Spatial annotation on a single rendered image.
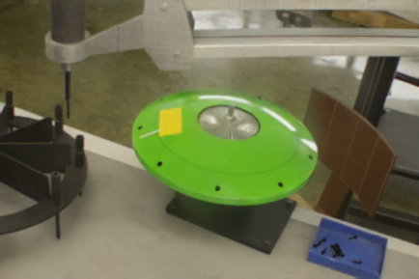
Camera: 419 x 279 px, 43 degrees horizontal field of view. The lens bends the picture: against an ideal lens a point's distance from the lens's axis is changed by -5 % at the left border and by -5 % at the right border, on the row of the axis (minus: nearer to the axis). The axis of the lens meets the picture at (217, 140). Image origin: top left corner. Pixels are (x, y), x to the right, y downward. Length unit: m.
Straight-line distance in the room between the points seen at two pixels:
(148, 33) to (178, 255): 0.45
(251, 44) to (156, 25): 0.10
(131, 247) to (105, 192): 0.14
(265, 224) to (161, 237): 0.18
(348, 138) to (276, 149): 0.60
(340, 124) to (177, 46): 0.95
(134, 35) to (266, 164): 0.35
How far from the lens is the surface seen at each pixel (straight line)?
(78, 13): 0.59
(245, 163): 0.85
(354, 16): 1.94
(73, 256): 0.92
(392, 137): 2.64
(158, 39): 0.58
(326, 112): 1.50
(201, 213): 0.96
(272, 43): 0.59
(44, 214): 0.88
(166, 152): 0.87
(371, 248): 1.03
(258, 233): 0.97
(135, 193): 1.03
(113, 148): 1.14
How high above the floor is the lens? 1.59
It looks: 35 degrees down
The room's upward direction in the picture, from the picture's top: 9 degrees clockwise
